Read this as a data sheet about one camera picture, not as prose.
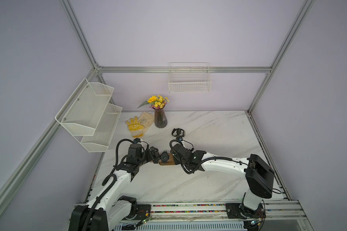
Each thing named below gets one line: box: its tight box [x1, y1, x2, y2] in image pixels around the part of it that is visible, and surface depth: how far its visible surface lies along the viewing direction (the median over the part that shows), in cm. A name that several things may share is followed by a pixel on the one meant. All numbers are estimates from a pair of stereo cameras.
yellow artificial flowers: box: [136, 94, 170, 110], surface depth 95 cm
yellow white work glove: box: [125, 115, 145, 138], surface depth 110 cm
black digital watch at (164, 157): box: [160, 150, 170, 164], surface depth 86 cm
